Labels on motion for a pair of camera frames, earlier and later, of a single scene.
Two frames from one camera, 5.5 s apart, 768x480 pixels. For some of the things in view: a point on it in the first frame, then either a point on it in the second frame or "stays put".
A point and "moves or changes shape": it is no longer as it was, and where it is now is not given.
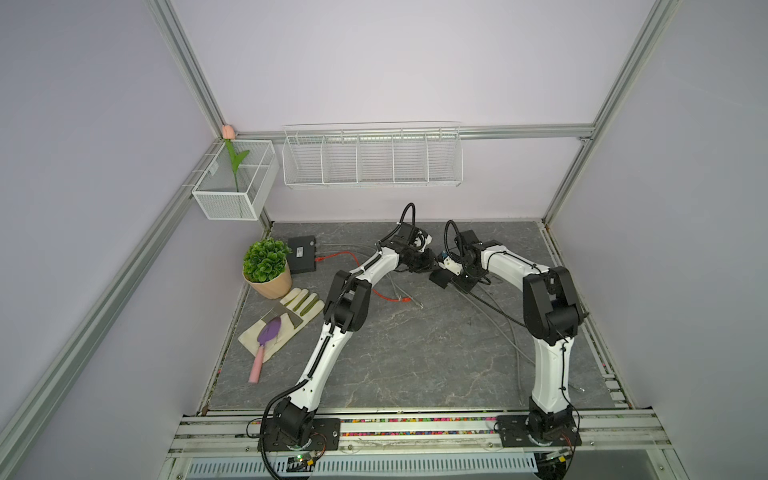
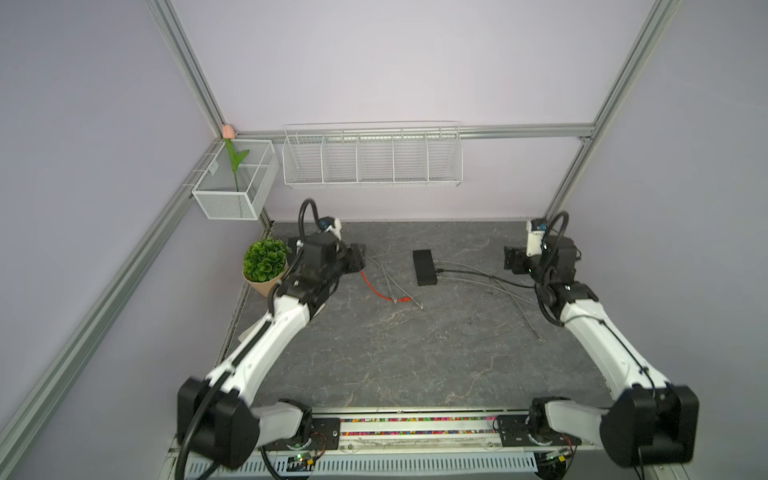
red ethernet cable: (405, 299) stays put
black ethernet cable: (496, 308) moves or changes shape
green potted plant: (266, 269) stays put
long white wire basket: (373, 155) stays put
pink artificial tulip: (236, 160) stays put
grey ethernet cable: (523, 348) moves or changes shape
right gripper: (457, 282) -> (517, 257)
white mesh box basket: (237, 180) stays put
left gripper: (429, 265) -> (355, 256)
